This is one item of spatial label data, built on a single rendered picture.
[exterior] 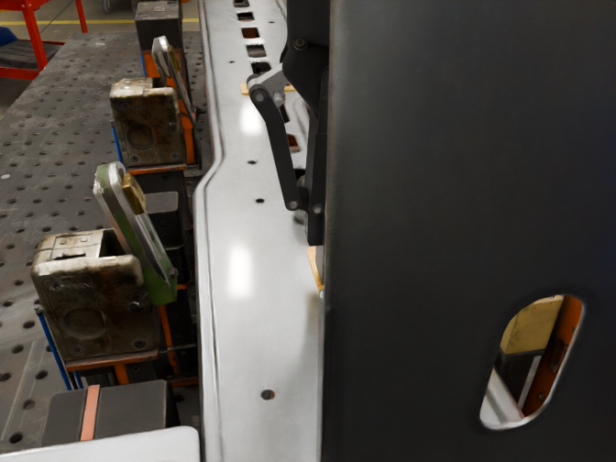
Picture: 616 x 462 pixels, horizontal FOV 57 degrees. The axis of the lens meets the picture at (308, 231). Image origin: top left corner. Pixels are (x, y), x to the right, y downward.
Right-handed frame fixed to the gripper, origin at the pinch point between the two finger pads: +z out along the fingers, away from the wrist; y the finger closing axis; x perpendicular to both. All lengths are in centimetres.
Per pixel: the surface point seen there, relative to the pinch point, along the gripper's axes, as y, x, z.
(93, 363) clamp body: 22.2, -2.9, 13.7
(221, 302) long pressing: 9.8, -1.4, 6.6
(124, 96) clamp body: 19.8, -38.1, 2.8
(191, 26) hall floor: 16, -413, 108
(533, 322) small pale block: -12.3, 9.5, 2.0
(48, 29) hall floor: 122, -424, 108
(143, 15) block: 19, -79, 4
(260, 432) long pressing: 8.0, 11.8, 6.6
